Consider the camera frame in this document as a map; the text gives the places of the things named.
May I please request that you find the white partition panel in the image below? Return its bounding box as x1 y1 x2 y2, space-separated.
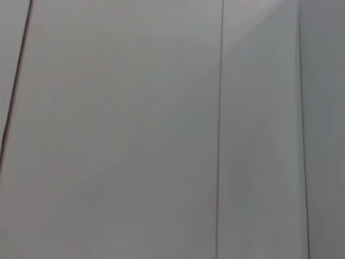
0 0 224 259
216 0 309 259
298 0 345 259

